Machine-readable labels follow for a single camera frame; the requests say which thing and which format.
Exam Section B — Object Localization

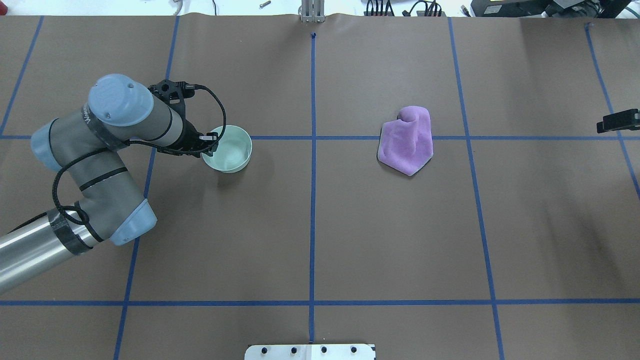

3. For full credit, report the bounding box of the mint green bowl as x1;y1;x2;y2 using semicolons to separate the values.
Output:
202;125;253;174

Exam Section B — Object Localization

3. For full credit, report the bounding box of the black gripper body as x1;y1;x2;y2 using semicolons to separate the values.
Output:
176;120;211;157

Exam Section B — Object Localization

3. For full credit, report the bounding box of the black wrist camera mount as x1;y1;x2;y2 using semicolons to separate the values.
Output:
147;79;196;113

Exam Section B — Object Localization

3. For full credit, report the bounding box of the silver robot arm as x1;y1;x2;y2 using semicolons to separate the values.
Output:
0;73;225;293

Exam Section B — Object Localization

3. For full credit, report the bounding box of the white pillar base plate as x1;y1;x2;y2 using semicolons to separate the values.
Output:
244;343;377;360

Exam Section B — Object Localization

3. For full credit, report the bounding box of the aluminium frame post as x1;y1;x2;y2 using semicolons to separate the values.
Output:
298;0;326;24

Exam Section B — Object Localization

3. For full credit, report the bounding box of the purple cloth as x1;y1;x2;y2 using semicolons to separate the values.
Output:
376;105;434;177

